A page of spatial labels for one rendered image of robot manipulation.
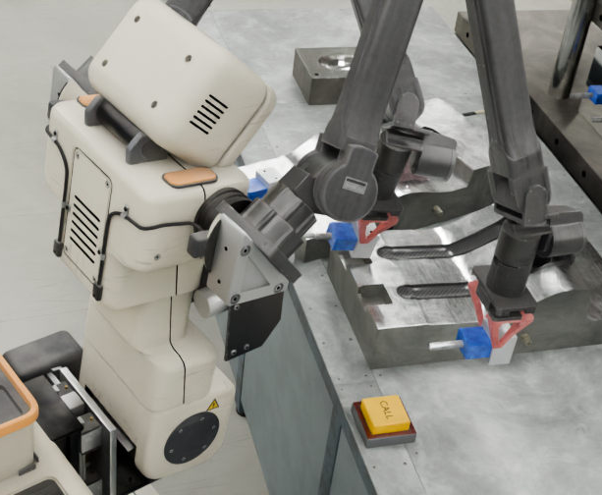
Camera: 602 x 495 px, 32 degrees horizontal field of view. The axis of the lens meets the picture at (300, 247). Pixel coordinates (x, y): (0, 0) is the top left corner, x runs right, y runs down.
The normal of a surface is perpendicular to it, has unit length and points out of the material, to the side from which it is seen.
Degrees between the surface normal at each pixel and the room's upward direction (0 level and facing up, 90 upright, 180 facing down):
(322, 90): 90
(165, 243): 90
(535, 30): 0
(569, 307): 90
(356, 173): 69
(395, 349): 90
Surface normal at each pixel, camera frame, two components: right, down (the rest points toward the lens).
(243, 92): 0.61, 0.52
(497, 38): 0.33, 0.29
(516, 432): 0.11, -0.80
